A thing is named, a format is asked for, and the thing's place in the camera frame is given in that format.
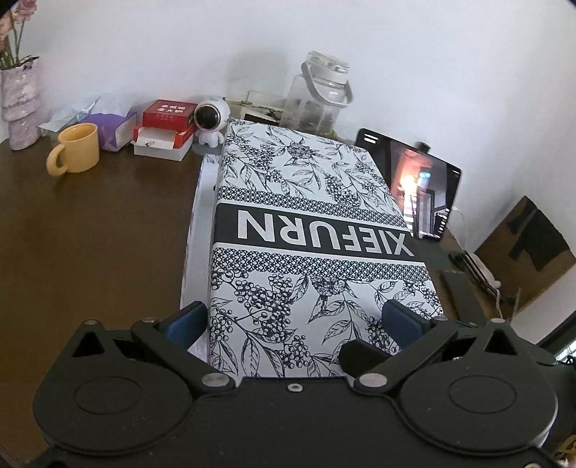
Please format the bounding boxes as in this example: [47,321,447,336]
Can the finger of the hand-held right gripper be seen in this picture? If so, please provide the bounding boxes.
[339,339,399,376]

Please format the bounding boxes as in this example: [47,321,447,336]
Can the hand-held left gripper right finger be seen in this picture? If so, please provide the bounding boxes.
[353,299,556,394]

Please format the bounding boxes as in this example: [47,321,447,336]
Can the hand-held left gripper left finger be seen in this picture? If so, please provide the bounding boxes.
[72,301,237,397]

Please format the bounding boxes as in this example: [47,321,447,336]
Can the floral printed box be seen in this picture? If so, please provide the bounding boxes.
[180,155,222,361]

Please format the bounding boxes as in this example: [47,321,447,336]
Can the black white floral patterned box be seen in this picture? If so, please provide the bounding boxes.
[207,118,444,379]

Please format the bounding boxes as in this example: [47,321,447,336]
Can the brown wooden desktop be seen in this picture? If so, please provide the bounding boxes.
[0,135,518,455]

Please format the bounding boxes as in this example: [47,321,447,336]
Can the black smartphone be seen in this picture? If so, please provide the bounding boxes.
[441,269,487,322]

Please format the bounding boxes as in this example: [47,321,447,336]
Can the black tablet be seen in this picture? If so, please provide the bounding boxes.
[355,128,463,241]

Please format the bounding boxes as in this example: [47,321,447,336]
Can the brown cardboard sheet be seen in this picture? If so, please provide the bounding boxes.
[474,195,576,313]

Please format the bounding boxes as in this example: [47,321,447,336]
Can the white and red open box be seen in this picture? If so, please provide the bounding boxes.
[132,125,196,161]

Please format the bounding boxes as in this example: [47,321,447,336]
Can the yellow mug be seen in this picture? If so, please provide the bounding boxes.
[46,122,100,177]

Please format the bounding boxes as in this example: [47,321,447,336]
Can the purple tissue pack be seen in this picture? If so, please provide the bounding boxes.
[83,112,138,151]

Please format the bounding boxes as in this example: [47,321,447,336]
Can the small printed box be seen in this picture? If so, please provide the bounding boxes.
[247,90,289,123]

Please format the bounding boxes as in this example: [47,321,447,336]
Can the purple tissue box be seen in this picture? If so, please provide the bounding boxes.
[38,94,131,133]

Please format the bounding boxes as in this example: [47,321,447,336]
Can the pink textured vase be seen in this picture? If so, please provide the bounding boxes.
[0,58,40,150]

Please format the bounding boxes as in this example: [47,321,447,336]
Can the dried pink roses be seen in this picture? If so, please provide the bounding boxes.
[0,0,39,70]

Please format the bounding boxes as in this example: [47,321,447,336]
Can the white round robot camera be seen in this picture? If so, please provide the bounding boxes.
[193,96,231,147]

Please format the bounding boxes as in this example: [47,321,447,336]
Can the clear water jug with handle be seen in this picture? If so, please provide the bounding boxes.
[281,51,354,136]

